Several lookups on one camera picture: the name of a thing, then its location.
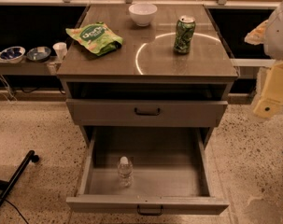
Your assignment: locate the grey drawer cabinet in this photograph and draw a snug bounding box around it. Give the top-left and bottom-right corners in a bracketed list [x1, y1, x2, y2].
[56, 3, 239, 147]

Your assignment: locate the white paper cup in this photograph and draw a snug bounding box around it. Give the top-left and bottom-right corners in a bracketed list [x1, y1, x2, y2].
[52, 42, 67, 61]

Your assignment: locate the black stand leg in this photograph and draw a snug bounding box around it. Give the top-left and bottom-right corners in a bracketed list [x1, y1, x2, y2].
[0, 150, 39, 207]

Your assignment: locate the grey open middle drawer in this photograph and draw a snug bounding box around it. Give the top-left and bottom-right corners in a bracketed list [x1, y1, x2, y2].
[66, 127, 229, 216]

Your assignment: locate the green soda can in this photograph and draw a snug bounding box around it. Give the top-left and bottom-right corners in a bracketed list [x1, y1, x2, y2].
[174, 15, 196, 54]

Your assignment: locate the white bowl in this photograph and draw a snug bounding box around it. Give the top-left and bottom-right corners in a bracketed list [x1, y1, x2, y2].
[129, 3, 158, 26]

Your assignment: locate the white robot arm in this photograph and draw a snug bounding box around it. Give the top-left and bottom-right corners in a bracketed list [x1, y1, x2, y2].
[245, 1, 283, 119]

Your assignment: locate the green snack bag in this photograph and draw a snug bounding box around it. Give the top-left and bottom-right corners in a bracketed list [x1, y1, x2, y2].
[65, 22, 123, 56]

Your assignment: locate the dark blue bowl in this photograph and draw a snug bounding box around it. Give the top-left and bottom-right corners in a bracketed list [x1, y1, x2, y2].
[26, 47, 51, 63]

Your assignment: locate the clear plastic water bottle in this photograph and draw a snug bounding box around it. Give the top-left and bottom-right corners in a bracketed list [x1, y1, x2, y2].
[117, 156, 134, 188]

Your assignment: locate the grey upper drawer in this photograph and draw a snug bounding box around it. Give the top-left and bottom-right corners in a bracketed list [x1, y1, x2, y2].
[66, 99, 228, 127]

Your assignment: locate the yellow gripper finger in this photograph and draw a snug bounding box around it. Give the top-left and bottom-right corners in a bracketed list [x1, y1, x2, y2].
[253, 61, 283, 119]
[245, 20, 268, 45]

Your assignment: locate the blue patterned bowl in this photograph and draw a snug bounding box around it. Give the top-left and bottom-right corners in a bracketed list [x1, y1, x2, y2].
[0, 46, 25, 63]

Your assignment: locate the grey side shelf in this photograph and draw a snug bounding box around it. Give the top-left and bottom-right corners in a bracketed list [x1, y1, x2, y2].
[0, 56, 61, 76]

